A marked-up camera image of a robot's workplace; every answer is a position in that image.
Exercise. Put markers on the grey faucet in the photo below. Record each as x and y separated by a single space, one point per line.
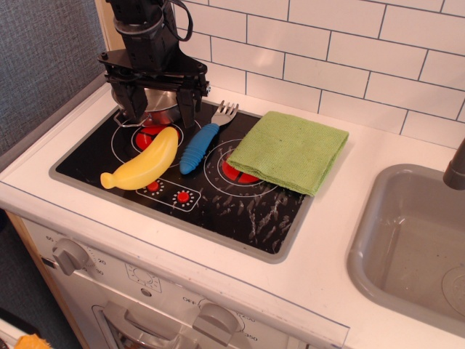
454 175

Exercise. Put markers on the grey timer knob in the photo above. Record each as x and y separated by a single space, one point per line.
69 255

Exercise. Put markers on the wooden side post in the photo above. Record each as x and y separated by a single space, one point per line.
113 40

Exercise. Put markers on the small steel pan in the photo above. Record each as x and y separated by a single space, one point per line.
161 110

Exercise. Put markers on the grey oven door handle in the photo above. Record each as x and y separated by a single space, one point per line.
144 329

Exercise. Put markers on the yellow orange cloth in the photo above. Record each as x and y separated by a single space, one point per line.
31 341

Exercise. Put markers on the blue handled toy fork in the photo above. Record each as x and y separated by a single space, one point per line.
197 147

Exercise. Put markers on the grey sink basin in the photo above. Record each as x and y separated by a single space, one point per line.
408 251

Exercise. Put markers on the green folded towel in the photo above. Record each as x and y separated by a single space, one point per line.
289 151

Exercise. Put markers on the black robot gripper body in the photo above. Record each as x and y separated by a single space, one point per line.
153 59

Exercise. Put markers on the yellow plastic banana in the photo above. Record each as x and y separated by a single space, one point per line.
148 166

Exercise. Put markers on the black toy stovetop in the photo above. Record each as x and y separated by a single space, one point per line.
214 201

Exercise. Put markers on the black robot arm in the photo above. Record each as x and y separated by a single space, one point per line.
137 12

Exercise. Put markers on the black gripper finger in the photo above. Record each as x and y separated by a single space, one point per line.
189 103
132 101

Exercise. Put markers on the grey oven knob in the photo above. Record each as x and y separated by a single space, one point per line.
216 323

